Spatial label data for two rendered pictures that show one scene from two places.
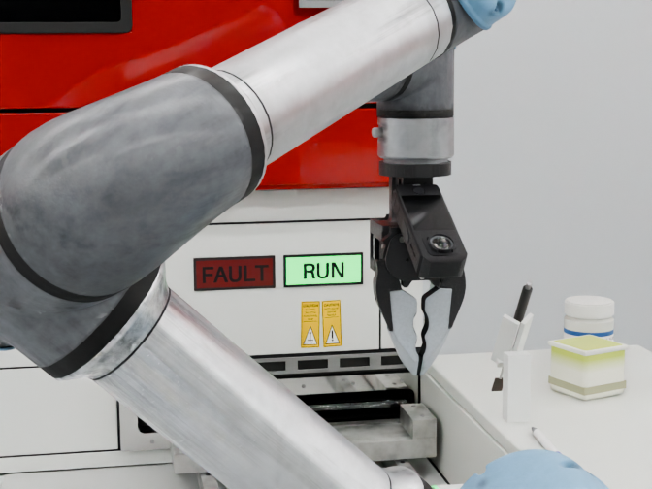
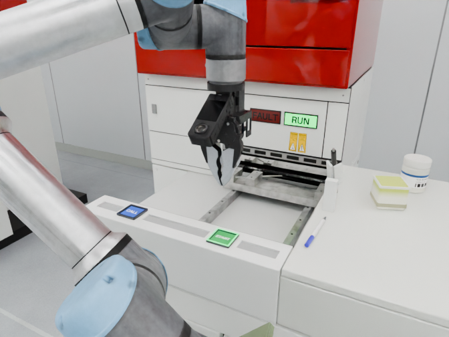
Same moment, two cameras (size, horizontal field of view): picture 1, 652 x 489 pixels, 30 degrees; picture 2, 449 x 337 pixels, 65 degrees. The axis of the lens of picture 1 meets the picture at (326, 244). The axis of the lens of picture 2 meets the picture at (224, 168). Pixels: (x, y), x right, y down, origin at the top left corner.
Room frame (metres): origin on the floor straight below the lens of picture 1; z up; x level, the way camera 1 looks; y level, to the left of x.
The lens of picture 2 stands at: (0.64, -0.50, 1.41)
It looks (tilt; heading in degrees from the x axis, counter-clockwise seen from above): 22 degrees down; 37
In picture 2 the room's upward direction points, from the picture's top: straight up
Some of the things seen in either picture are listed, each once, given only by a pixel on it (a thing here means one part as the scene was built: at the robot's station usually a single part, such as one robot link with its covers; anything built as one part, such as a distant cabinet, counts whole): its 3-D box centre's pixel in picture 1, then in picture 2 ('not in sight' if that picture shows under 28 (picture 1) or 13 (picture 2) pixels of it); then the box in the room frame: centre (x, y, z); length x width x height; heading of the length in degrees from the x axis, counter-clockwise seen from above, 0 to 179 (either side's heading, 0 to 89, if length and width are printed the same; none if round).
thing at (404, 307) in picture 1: (398, 326); (219, 161); (1.19, -0.07, 1.14); 0.06 x 0.03 x 0.09; 10
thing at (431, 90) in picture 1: (412, 59); (223, 26); (1.19, -0.09, 1.40); 0.09 x 0.08 x 0.11; 135
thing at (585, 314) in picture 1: (588, 332); (414, 173); (1.71, -0.38, 1.01); 0.07 x 0.07 x 0.10
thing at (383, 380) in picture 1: (271, 409); (274, 171); (1.73, 0.08, 0.89); 0.44 x 0.02 x 0.10; 100
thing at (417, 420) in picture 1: (417, 419); (322, 191); (1.67, -0.13, 0.89); 0.08 x 0.03 x 0.03; 10
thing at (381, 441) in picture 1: (303, 446); (274, 190); (1.64, 0.03, 0.87); 0.36 x 0.08 x 0.03; 100
